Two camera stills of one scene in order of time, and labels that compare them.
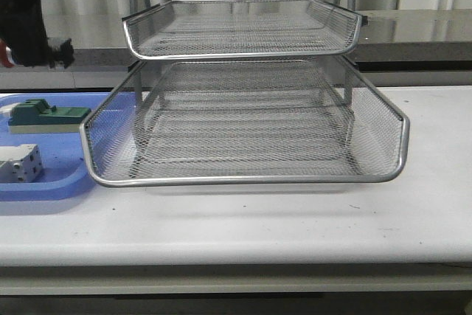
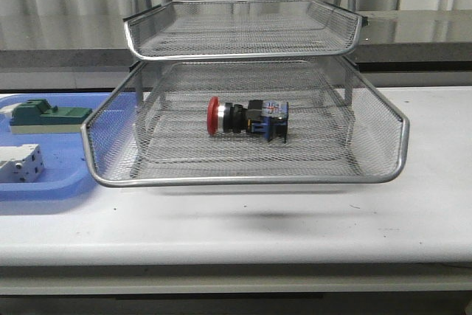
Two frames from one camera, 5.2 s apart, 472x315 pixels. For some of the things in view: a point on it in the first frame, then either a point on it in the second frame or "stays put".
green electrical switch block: x=37 y=116 stays put
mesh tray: x=242 y=28 stays put
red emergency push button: x=6 y=56 to x=266 y=119
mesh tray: x=223 y=120 stays put
